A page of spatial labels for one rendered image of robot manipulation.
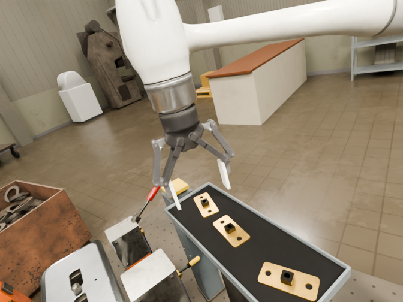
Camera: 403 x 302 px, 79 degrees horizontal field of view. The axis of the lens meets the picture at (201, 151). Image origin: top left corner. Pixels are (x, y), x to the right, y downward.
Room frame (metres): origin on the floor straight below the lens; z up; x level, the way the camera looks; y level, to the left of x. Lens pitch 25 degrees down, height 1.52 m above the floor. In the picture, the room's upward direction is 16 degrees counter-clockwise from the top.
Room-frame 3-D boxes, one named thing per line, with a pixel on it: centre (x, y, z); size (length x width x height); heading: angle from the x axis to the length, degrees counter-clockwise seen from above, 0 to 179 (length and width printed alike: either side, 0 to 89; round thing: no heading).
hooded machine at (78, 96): (7.57, 3.04, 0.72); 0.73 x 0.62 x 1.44; 137
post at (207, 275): (0.59, 0.10, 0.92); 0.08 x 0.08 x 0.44; 27
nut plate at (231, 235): (0.37, -0.01, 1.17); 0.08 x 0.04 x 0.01; 21
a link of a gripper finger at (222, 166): (0.48, -0.04, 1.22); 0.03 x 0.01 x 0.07; 12
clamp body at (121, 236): (0.61, 0.28, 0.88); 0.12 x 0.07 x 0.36; 117
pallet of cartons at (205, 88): (6.39, -0.91, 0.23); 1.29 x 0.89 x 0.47; 47
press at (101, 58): (8.37, 1.93, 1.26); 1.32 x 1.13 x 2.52; 137
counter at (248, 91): (4.67, -1.54, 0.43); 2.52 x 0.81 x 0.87; 137
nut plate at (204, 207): (0.47, 0.03, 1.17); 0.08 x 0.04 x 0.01; 12
